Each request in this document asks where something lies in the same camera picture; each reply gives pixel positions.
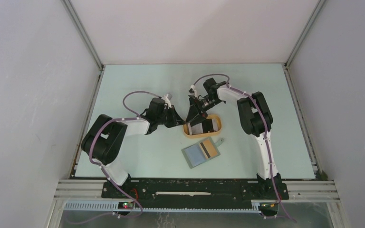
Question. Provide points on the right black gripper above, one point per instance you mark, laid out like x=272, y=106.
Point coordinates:
x=193, y=113

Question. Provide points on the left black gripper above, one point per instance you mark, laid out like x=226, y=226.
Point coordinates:
x=176, y=118

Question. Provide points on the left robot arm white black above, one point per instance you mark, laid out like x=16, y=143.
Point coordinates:
x=104, y=139

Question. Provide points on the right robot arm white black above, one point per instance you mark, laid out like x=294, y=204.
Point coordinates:
x=254, y=116

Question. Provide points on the stack of cards in tray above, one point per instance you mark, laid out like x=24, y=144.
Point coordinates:
x=207, y=126

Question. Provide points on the orange oval tray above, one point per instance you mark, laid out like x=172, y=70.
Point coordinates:
x=215, y=117

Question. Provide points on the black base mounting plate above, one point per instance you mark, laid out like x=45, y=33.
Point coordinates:
x=161, y=193

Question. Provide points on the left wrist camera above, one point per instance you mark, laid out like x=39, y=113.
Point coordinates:
x=167, y=98

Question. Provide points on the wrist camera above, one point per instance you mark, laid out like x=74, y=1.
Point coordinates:
x=193, y=91
x=167, y=98

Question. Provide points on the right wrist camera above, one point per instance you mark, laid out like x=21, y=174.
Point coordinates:
x=193, y=91

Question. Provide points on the aluminium frame rail front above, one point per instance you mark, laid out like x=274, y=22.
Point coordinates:
x=86, y=194

